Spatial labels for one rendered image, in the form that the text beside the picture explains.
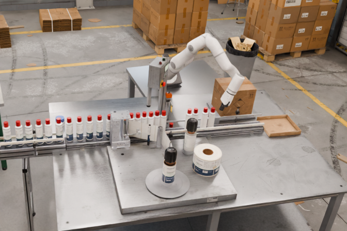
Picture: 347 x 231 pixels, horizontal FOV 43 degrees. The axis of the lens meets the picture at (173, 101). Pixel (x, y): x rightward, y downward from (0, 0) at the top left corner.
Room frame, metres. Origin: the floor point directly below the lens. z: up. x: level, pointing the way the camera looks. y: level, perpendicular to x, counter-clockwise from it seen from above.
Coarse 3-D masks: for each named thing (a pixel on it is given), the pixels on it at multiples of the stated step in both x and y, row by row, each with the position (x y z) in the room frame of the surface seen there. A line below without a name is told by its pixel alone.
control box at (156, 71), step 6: (156, 60) 3.04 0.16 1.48; (168, 60) 3.08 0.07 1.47; (150, 66) 2.95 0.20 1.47; (156, 66) 2.94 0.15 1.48; (162, 66) 2.96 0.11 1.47; (150, 72) 2.95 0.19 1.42; (156, 72) 2.94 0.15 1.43; (162, 72) 2.96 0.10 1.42; (150, 78) 2.95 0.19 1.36; (156, 78) 2.94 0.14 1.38; (162, 78) 2.97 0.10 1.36; (150, 84) 2.95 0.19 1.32; (156, 84) 2.93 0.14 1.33
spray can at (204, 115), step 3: (204, 108) 3.06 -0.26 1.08; (207, 108) 3.06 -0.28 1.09; (204, 111) 3.05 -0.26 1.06; (207, 111) 3.06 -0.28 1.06; (204, 114) 3.04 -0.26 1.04; (207, 114) 3.05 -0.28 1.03; (201, 117) 3.06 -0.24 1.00; (204, 117) 3.04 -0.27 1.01; (207, 117) 3.06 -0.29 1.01; (201, 120) 3.06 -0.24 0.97; (204, 120) 3.04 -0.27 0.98; (201, 123) 3.05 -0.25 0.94; (204, 123) 3.05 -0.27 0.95; (201, 126) 3.05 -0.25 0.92; (204, 126) 3.05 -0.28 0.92
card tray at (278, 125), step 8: (264, 120) 3.38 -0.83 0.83; (272, 120) 3.39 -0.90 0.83; (280, 120) 3.41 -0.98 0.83; (288, 120) 3.42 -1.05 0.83; (264, 128) 3.24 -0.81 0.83; (272, 128) 3.26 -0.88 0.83; (280, 128) 3.27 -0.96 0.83; (288, 128) 3.28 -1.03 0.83; (296, 128) 3.28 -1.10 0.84; (272, 136) 3.13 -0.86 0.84
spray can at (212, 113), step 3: (213, 108) 3.07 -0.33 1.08; (210, 111) 3.08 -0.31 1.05; (213, 111) 3.07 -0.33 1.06; (210, 114) 3.06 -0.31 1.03; (213, 114) 3.06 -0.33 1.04; (210, 117) 3.06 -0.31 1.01; (213, 117) 3.06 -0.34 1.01; (210, 120) 3.06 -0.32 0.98; (213, 120) 3.06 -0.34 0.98; (210, 123) 3.06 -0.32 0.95; (213, 123) 3.07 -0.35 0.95; (207, 126) 3.08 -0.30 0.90; (210, 126) 3.06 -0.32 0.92
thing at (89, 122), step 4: (88, 116) 2.77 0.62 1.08; (88, 120) 2.76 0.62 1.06; (88, 124) 2.75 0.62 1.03; (92, 124) 2.77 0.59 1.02; (88, 128) 2.75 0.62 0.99; (92, 128) 2.77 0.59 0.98; (88, 132) 2.75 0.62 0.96; (92, 132) 2.77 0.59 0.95; (88, 136) 2.75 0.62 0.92; (92, 136) 2.77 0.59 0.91
